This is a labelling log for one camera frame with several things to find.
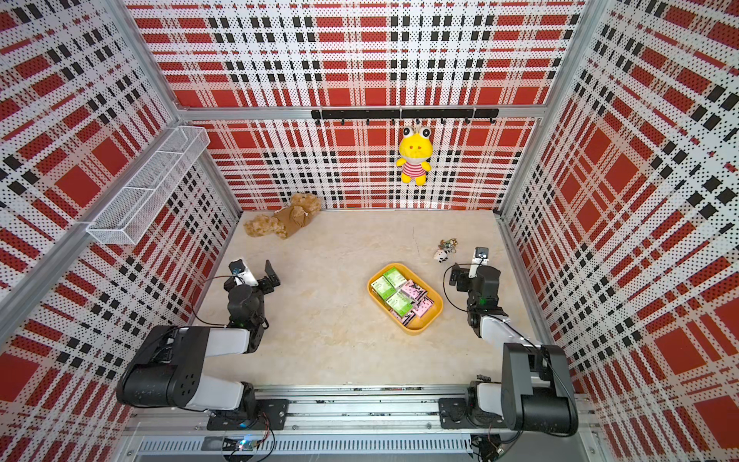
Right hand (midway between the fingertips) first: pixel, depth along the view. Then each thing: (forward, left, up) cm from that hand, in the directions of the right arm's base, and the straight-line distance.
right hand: (474, 264), depth 90 cm
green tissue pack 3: (-11, +24, -6) cm, 27 cm away
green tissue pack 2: (-1, +25, -6) cm, 26 cm away
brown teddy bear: (+22, +67, -2) cm, 70 cm away
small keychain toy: (+15, +6, -11) cm, 19 cm away
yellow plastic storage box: (-16, +18, -9) cm, 26 cm away
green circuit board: (-46, +65, -9) cm, 80 cm away
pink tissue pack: (-6, +20, -6) cm, 21 cm away
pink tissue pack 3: (-14, +22, -9) cm, 28 cm away
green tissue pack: (-5, +29, -7) cm, 30 cm away
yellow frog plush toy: (+30, +18, +23) cm, 42 cm away
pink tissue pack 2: (-10, +16, -9) cm, 21 cm away
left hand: (-1, +68, +2) cm, 68 cm away
